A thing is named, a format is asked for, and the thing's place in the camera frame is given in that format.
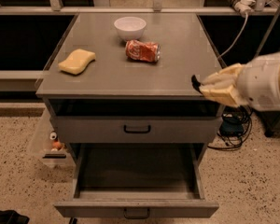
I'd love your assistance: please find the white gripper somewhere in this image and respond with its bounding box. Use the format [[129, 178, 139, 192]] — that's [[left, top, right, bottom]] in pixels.
[[201, 52, 280, 111]]

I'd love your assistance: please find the black rxbar chocolate bar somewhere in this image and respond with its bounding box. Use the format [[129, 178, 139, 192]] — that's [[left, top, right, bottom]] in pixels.
[[191, 75, 201, 92]]

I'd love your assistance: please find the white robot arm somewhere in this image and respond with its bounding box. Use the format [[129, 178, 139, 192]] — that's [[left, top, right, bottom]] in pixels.
[[198, 52, 280, 111]]

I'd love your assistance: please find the grey drawer cabinet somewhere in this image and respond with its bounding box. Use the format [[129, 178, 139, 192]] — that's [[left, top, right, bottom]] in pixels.
[[35, 12, 226, 170]]

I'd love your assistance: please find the open grey middle drawer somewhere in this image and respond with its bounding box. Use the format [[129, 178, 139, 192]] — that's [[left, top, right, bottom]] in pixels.
[[55, 144, 218, 219]]

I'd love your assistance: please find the closed grey top drawer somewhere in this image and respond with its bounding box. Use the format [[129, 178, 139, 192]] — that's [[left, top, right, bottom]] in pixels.
[[50, 117, 222, 144]]

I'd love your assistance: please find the white power strip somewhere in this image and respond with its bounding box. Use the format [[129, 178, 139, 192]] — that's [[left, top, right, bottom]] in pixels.
[[227, 0, 255, 17]]

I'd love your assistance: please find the crushed red soda can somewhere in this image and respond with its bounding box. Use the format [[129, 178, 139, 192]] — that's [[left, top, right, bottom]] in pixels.
[[125, 40, 161, 63]]

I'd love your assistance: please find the white bowl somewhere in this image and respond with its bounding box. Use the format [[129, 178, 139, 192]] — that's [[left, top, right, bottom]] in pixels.
[[114, 17, 147, 41]]

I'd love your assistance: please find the yellow sponge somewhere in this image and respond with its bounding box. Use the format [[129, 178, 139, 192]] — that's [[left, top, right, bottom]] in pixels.
[[58, 49, 96, 75]]

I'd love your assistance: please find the black bag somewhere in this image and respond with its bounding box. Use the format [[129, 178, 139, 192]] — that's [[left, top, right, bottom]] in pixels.
[[0, 210, 30, 224]]

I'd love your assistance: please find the black cable bundle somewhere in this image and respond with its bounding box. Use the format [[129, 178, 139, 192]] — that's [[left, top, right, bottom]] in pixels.
[[206, 105, 254, 151]]

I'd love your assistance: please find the white power cable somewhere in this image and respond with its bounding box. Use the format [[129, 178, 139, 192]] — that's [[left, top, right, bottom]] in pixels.
[[217, 11, 250, 60]]

